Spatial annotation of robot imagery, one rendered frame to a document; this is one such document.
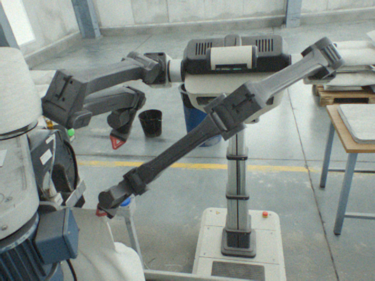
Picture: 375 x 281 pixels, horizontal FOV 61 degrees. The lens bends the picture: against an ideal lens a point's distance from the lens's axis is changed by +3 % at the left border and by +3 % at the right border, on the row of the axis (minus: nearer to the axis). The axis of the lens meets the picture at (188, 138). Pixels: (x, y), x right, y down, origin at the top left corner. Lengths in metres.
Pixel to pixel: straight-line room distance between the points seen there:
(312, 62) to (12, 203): 0.83
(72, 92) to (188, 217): 1.97
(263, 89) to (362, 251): 1.89
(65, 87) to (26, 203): 0.28
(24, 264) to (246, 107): 0.64
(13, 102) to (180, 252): 1.83
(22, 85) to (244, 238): 1.50
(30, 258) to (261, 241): 1.51
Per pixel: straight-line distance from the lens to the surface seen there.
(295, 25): 8.56
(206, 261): 2.00
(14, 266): 0.85
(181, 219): 2.61
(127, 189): 1.02
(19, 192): 0.79
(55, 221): 0.86
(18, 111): 0.78
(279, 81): 0.85
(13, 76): 0.77
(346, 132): 2.26
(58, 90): 0.82
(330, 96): 4.34
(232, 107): 0.79
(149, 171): 0.96
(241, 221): 1.85
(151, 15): 9.27
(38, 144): 1.15
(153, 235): 2.53
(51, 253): 0.86
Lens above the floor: 1.84
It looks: 30 degrees down
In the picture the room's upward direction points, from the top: 6 degrees counter-clockwise
